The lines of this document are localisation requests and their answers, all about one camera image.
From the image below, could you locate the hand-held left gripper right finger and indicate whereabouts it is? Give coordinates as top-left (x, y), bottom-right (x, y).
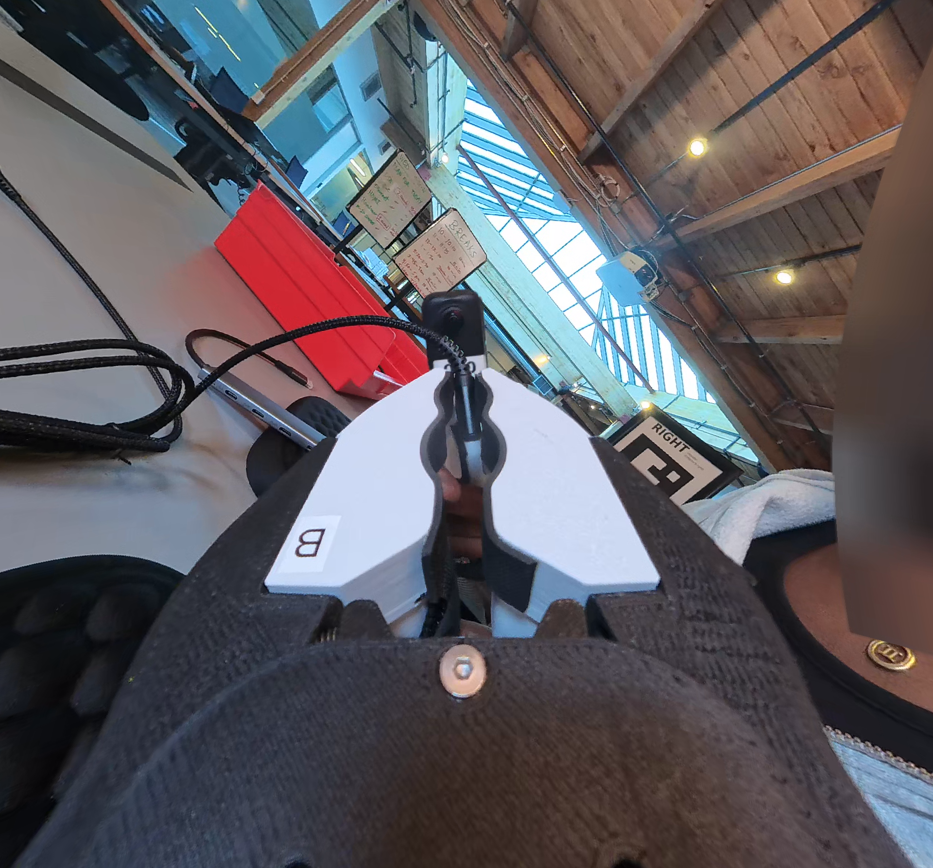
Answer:
top-left (480, 369), bottom-right (661, 637)

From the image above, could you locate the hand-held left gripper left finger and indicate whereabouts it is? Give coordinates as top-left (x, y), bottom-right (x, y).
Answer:
top-left (264, 369), bottom-right (458, 637)

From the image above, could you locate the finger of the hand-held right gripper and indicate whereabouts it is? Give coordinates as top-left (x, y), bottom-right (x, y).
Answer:
top-left (446, 438), bottom-right (495, 488)

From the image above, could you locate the black braided usb-c cable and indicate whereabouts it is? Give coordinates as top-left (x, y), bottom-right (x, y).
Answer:
top-left (0, 169), bottom-right (485, 455)

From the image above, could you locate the grey usb hub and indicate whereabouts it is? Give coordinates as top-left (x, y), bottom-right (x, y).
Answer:
top-left (197, 364), bottom-right (327, 450)

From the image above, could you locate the short black hub cable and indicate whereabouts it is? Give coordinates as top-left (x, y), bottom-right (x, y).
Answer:
top-left (185, 328), bottom-right (315, 390)

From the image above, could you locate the person's right forearm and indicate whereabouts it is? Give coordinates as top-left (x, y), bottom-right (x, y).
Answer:
top-left (684, 469), bottom-right (836, 564)

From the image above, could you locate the black honeycomb mesh pad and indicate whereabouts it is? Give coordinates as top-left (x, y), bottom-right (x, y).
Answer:
top-left (246, 396), bottom-right (352, 499)

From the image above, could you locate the small handwritten whiteboard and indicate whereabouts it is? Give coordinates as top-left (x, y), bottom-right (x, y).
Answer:
top-left (394, 208), bottom-right (488, 298)

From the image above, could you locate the glass skylight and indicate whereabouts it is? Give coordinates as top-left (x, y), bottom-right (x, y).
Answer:
top-left (437, 81), bottom-right (759, 462)

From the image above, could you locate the large handwritten whiteboard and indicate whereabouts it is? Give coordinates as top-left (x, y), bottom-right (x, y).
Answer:
top-left (347, 150), bottom-right (435, 251)

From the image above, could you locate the red plastic bin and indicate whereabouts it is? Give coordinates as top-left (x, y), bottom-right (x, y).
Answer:
top-left (213, 182), bottom-right (431, 400)

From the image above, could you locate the person's black shirt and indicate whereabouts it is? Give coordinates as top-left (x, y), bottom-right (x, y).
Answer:
top-left (742, 518), bottom-right (933, 774)

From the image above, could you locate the gold round pendant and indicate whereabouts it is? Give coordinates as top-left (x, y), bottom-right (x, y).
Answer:
top-left (866, 637), bottom-right (917, 674)

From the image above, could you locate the long wooden office desk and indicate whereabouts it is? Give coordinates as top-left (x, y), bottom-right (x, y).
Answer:
top-left (44, 0), bottom-right (344, 242)

